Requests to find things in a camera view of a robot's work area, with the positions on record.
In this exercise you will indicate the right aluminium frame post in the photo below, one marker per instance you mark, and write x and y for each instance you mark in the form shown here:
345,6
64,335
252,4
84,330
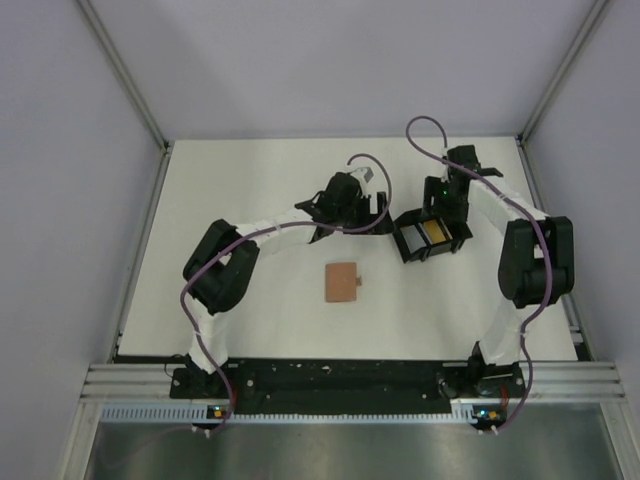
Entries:
589,26

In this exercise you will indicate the shiny metal sheet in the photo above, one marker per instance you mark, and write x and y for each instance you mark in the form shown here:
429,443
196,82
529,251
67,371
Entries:
544,442

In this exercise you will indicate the grey slotted cable duct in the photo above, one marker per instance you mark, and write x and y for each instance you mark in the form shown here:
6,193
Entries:
209,415

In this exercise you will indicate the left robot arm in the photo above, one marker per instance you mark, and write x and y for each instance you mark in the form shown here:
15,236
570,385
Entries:
218,272

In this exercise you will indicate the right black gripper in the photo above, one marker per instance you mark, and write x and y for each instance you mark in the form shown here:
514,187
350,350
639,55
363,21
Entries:
433,187

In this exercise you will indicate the aluminium frame post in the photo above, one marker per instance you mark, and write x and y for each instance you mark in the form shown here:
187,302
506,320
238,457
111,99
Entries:
121,72
589,26

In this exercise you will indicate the gold credit card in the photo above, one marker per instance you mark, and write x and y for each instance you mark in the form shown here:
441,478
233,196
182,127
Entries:
435,233

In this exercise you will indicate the brown leather card holder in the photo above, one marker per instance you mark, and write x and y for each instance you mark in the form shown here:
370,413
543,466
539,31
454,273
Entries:
342,281

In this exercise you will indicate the aluminium front rail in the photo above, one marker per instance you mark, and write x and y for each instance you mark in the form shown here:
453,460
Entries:
553,382

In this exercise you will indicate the black plastic card box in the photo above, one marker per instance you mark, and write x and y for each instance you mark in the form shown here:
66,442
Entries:
458,234

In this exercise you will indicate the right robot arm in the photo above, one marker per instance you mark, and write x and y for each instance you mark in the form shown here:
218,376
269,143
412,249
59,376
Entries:
536,264

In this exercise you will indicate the left aluminium frame post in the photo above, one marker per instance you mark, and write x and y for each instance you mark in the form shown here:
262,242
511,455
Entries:
121,72

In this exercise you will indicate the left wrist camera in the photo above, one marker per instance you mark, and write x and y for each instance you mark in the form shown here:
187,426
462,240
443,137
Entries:
362,174

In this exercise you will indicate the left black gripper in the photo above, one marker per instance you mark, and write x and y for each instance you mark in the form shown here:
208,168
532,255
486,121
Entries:
364,203

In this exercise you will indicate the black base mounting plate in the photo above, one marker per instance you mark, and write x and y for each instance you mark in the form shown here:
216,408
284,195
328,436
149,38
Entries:
350,387

